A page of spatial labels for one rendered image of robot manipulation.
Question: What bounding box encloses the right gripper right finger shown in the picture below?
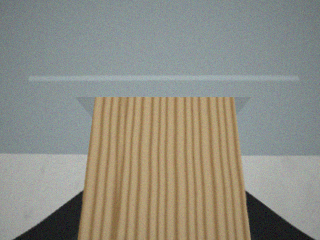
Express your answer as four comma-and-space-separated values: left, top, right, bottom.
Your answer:
245, 190, 315, 240

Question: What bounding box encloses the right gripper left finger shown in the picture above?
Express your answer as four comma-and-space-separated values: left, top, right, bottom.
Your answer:
13, 190, 83, 240

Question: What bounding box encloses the grey panel wall with slot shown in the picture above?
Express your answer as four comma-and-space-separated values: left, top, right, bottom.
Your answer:
0, 0, 320, 156

